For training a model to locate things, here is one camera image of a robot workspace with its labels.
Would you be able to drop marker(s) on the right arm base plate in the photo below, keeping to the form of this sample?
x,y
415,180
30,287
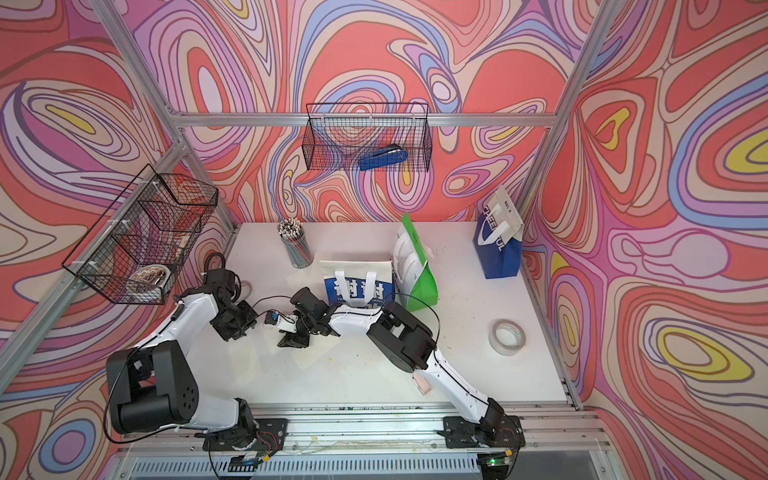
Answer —
x,y
461,434

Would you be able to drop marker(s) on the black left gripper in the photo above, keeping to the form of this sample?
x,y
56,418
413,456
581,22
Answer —
x,y
249,320

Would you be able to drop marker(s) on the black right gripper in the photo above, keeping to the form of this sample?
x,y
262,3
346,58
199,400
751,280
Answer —
x,y
293,340

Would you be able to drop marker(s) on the clear cup of pencils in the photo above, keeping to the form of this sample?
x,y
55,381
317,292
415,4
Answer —
x,y
292,234

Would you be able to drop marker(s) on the blue white paper bag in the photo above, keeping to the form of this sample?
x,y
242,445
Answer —
x,y
359,284

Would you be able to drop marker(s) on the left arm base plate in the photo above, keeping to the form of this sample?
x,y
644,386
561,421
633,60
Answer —
x,y
264,435

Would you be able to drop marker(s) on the black wire basket back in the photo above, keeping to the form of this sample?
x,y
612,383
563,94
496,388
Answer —
x,y
337,134

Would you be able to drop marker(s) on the green white paper bag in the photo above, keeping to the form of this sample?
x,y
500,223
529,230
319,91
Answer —
x,y
414,279

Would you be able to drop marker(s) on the dark blue paper bag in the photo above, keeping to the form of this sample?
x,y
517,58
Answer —
x,y
498,236

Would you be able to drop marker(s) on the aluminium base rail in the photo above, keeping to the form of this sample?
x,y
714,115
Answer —
x,y
385,442

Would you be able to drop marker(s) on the white tape roll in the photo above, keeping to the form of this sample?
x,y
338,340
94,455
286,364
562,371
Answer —
x,y
506,337

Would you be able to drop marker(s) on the tape roll in basket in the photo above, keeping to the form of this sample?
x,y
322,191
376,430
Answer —
x,y
149,279

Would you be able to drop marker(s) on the black wire basket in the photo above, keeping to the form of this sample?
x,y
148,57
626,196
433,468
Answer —
x,y
337,134
156,219

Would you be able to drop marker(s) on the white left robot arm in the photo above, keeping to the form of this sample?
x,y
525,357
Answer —
x,y
151,386

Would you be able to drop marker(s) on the black wire basket left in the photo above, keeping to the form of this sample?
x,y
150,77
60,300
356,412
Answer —
x,y
156,219

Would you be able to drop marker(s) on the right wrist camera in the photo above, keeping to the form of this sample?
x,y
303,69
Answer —
x,y
282,322

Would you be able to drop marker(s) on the blue stapler in basket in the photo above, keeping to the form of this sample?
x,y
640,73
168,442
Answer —
x,y
387,156

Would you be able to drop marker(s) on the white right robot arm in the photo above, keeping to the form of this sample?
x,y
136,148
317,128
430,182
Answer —
x,y
411,346

